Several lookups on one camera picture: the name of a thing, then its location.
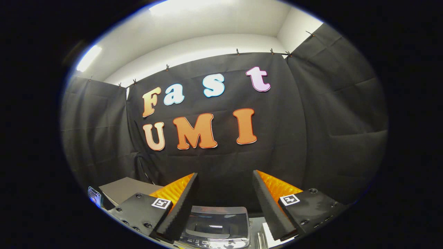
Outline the smartphone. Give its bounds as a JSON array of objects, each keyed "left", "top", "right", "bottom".
[{"left": 88, "top": 187, "right": 102, "bottom": 208}]

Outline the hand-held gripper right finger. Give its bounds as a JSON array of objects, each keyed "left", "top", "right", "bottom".
[{"left": 253, "top": 170, "right": 346, "bottom": 242}]

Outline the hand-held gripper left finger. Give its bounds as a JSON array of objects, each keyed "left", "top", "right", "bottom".
[{"left": 110, "top": 173, "right": 199, "bottom": 244}]

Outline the black cable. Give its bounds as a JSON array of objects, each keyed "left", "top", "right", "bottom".
[{"left": 137, "top": 156, "right": 154, "bottom": 184}]

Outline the black backdrop cloth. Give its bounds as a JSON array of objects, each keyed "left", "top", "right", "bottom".
[{"left": 61, "top": 22, "right": 389, "bottom": 215}]

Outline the white ribbed panel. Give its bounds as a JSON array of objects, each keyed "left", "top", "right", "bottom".
[{"left": 257, "top": 222, "right": 295, "bottom": 249}]

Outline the grey washing machine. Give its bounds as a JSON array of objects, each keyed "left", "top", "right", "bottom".
[{"left": 175, "top": 206, "right": 251, "bottom": 249}]

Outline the ceiling light panel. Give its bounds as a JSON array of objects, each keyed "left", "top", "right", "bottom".
[{"left": 76, "top": 45, "right": 102, "bottom": 72}]

